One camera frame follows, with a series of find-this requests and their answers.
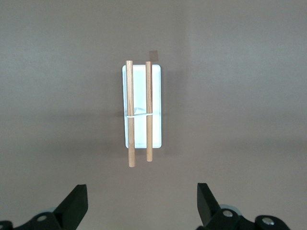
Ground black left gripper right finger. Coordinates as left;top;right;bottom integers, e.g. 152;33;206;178
196;183;241;230

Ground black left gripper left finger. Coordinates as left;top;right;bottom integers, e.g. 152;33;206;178
14;184;88;230

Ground small brown tape square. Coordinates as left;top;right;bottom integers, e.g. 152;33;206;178
148;50;160;62

